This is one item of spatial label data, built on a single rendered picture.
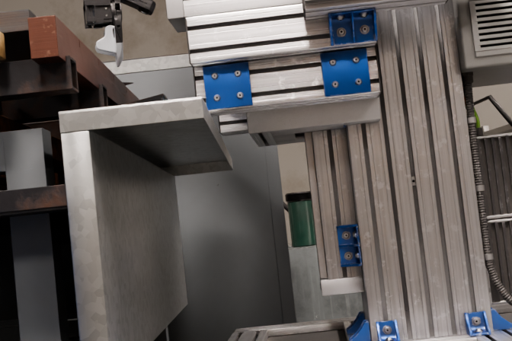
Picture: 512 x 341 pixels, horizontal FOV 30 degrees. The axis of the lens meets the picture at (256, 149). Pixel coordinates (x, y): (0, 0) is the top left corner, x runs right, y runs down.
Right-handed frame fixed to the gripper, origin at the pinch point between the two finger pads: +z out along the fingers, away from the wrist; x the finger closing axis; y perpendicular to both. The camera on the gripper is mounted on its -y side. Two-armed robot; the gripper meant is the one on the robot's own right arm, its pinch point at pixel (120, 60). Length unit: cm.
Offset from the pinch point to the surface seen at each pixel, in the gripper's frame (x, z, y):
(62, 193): 80, 33, 18
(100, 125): 83, 24, 12
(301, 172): -299, 14, -125
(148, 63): -81, -14, -17
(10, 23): 73, 7, 23
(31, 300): 68, 48, 24
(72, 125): 82, 24, 16
